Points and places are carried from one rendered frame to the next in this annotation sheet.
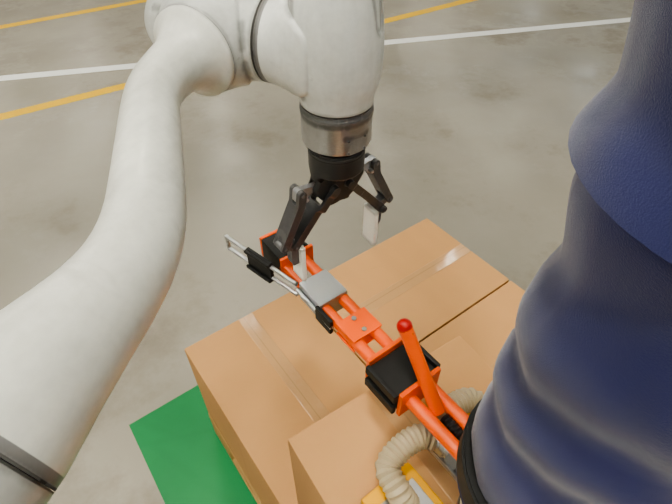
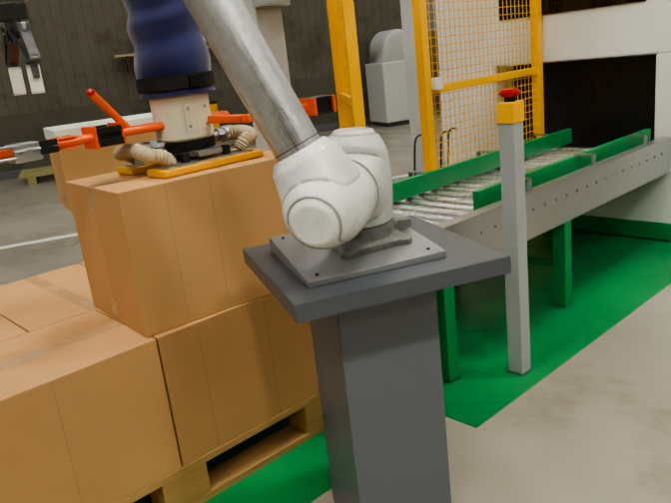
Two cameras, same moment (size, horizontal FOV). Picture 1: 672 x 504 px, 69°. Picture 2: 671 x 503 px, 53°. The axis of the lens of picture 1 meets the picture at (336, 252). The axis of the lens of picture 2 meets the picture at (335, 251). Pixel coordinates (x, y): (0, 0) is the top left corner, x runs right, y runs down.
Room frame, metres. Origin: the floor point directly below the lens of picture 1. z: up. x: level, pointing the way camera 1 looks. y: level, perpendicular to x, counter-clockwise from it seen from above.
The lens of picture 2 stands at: (-0.02, 1.79, 1.22)
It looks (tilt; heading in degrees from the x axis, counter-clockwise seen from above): 16 degrees down; 265
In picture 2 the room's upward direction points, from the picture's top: 7 degrees counter-clockwise
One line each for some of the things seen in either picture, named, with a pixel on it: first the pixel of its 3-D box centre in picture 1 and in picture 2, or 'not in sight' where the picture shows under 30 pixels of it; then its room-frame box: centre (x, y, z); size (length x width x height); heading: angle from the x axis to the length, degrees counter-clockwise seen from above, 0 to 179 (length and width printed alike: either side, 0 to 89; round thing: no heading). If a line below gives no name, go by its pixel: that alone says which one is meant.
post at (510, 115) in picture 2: not in sight; (515, 244); (-0.85, -0.41, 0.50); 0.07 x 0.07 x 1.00; 37
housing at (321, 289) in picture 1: (323, 294); (23, 152); (0.59, 0.02, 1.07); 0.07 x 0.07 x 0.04; 37
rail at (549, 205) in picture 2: not in sight; (556, 202); (-1.22, -0.91, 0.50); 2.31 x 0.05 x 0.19; 37
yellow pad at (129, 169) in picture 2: not in sight; (173, 156); (0.27, -0.33, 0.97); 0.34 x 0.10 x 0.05; 37
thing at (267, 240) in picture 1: (286, 250); not in sight; (0.70, 0.10, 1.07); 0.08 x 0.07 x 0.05; 37
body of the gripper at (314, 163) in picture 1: (336, 170); (13, 23); (0.55, 0.00, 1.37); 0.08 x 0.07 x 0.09; 126
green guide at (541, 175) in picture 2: not in sight; (583, 163); (-1.47, -1.16, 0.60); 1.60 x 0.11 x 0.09; 37
